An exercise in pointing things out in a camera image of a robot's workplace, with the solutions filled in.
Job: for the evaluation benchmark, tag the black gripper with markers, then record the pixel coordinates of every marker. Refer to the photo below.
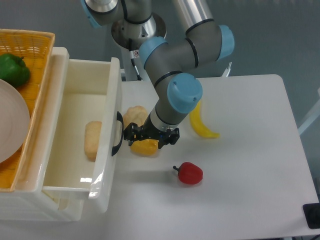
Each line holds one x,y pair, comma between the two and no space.
133,133

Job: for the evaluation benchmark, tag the white top drawer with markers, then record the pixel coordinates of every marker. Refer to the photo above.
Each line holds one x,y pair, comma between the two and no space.
92,92

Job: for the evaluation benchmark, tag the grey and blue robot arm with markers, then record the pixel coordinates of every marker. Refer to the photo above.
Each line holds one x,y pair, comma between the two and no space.
142,33

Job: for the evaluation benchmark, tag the bread loaf in drawer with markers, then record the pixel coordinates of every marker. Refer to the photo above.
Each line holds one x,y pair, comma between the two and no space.
91,139

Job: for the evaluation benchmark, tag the white plastic drawer cabinet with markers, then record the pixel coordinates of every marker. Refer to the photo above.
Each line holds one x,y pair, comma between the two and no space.
28,202

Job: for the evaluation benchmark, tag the yellow bell pepper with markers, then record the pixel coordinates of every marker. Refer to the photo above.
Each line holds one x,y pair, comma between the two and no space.
147,147

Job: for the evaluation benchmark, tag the round bread roll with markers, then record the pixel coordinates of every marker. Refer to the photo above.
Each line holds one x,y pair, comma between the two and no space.
136,114

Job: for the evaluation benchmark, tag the yellow banana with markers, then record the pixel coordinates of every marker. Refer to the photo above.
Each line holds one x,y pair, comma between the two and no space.
198,126

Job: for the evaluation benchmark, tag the red bell pepper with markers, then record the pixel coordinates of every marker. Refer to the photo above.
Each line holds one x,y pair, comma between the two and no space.
189,173

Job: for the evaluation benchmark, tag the beige round plate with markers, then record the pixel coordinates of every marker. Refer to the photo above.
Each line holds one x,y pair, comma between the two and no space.
14,120

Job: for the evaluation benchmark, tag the orange woven basket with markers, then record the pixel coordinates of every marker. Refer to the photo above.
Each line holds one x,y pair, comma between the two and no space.
36,48

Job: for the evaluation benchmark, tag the green bell pepper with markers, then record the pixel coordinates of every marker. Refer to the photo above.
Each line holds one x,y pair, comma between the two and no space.
13,70

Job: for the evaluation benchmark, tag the black device at table edge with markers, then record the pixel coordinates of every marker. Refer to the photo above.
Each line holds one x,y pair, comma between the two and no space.
312,215

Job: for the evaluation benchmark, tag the black drawer handle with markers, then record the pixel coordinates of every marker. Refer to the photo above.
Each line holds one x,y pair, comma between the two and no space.
119,138

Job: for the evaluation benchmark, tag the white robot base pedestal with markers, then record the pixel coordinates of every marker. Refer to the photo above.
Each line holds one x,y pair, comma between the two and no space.
133,69

